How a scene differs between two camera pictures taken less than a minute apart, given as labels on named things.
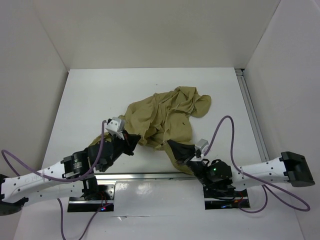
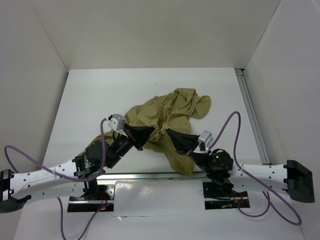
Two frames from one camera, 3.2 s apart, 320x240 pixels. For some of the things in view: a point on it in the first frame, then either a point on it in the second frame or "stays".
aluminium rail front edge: x=145 y=176 stays
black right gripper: x=178 y=147 → x=179 y=138
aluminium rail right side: x=254 y=115 stays
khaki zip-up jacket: x=163 y=117 stays
